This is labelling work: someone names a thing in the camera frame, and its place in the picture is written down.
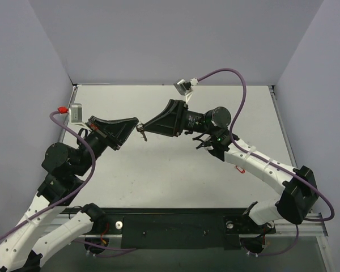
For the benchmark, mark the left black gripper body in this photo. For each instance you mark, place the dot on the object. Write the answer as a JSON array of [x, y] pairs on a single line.
[[102, 134]]

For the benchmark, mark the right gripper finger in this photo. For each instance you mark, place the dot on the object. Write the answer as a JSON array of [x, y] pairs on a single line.
[[163, 125], [173, 108]]

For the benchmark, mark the red key tag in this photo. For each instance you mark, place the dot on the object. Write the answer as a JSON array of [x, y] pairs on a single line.
[[241, 170]]

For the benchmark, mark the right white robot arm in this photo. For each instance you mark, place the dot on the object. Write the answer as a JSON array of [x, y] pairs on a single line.
[[296, 187]]

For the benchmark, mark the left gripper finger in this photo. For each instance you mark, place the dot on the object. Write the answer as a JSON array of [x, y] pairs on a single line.
[[120, 131], [113, 120]]

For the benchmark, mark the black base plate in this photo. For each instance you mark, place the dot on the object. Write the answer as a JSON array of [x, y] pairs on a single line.
[[180, 228]]

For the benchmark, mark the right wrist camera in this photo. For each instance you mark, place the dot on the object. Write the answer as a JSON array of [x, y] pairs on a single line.
[[185, 88]]

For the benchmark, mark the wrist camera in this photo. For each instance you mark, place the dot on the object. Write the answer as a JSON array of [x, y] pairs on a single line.
[[185, 88], [75, 114]]

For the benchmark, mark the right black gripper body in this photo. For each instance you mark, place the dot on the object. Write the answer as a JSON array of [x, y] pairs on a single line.
[[179, 118]]

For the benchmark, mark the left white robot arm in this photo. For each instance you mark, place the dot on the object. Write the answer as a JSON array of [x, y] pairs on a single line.
[[69, 169]]

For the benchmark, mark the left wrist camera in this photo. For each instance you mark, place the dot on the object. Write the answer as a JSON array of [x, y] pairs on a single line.
[[75, 114]]

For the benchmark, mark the silver key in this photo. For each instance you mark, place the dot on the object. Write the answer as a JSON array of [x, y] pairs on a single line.
[[141, 129]]

